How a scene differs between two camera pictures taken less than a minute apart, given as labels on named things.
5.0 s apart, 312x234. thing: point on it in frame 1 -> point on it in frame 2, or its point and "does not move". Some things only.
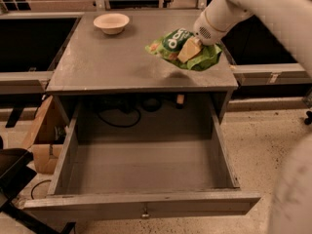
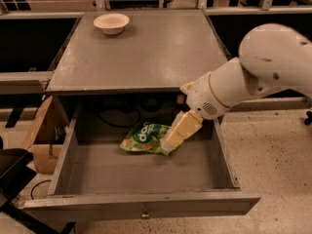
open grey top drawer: x=142 y=178 does not move
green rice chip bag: x=172 y=43 -> x=146 y=136
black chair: x=15 y=175 does not move
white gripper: x=205 y=30 -> x=200 y=96
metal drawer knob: x=145 y=215 does not move
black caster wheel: x=308 y=120 does not move
